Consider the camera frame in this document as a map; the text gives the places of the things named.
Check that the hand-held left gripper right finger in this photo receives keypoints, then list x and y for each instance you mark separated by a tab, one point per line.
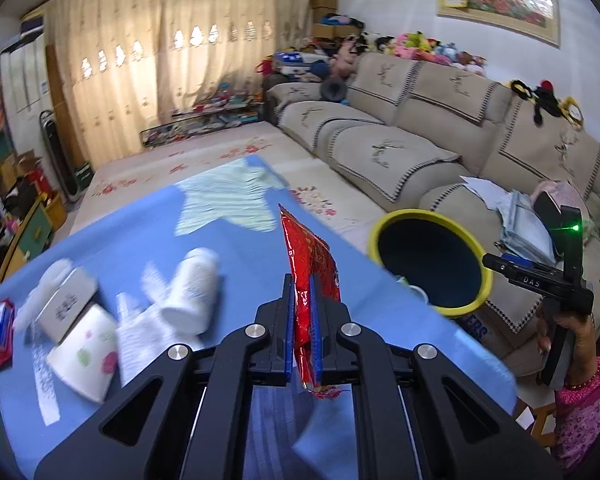
317	350

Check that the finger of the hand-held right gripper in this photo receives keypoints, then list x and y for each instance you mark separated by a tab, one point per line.
497	262

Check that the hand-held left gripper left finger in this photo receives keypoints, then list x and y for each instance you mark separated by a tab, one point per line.
291	340

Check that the black yellow-rimmed trash bin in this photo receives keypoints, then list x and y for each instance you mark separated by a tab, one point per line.
430	260

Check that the red snack packet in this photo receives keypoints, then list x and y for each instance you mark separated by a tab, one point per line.
305	270

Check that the white pill bottle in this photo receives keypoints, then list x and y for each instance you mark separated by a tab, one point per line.
192	290

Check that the white paper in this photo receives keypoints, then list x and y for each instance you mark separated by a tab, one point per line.
140	340

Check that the flower-print paper cup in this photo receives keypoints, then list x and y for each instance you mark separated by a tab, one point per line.
85	355

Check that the white box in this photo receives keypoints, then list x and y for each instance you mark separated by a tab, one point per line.
67	305

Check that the person's right hand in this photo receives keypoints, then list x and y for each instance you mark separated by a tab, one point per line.
580	340

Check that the pink cloth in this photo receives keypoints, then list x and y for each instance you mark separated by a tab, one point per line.
562	192

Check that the white papers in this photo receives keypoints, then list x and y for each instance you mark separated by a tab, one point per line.
485	192

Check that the blue star-print tablecloth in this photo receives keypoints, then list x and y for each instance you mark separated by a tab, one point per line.
240	240

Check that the beige sofa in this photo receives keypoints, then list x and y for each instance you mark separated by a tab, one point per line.
395	160

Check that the black yellow plush toy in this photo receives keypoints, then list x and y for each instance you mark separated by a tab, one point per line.
545	97

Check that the floral cream mat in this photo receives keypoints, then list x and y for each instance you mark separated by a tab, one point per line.
205	157

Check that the pile of plush toys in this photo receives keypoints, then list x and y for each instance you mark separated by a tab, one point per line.
420	45

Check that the glass coffee table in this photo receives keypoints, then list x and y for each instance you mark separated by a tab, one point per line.
200	122

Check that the dark neck pillow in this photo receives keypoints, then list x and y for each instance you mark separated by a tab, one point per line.
333	91

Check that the green box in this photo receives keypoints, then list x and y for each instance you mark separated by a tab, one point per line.
83	176

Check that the star-print bag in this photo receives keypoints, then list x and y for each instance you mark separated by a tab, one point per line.
297	64

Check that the green yellow TV stand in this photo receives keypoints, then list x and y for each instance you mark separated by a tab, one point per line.
35	230

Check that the flat red packet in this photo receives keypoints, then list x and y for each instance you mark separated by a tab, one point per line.
4	357

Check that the blue card box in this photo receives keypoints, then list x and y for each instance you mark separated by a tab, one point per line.
0	325

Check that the red container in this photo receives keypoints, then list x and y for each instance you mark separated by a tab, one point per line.
40	185

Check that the black tower fan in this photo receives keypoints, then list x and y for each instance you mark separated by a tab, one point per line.
57	155

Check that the stack of cardboard boxes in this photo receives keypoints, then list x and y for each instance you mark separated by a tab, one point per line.
324	10

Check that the cream curtains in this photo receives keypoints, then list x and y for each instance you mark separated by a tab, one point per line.
180	50

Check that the open cardboard box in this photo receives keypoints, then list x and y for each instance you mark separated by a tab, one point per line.
22	167

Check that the tall brown cardboard box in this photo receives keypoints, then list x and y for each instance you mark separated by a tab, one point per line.
60	105

